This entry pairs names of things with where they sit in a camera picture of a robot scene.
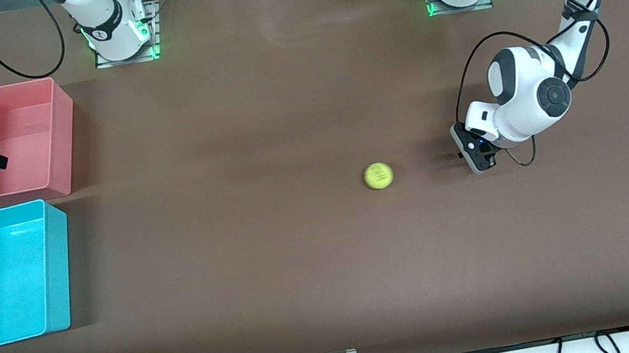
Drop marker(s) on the pink plastic bin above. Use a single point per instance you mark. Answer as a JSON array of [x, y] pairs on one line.
[[21, 125]]

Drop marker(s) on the yellow-green tennis ball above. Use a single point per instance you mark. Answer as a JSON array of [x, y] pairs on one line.
[[378, 175]]

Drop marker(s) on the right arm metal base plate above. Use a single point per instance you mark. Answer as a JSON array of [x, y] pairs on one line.
[[153, 30]]

